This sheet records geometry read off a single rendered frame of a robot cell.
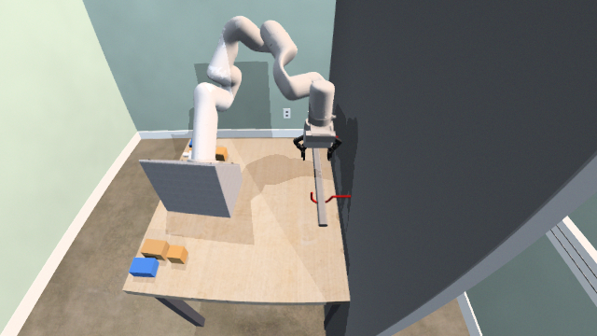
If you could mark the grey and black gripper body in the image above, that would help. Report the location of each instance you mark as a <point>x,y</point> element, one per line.
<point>307,127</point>

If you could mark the dark grey wall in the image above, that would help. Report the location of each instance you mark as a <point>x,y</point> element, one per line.
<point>468,130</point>

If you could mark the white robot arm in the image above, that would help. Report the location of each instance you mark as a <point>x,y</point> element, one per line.
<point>208,97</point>

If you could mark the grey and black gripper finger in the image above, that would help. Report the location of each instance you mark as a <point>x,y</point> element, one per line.
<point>331,149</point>
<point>299,146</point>

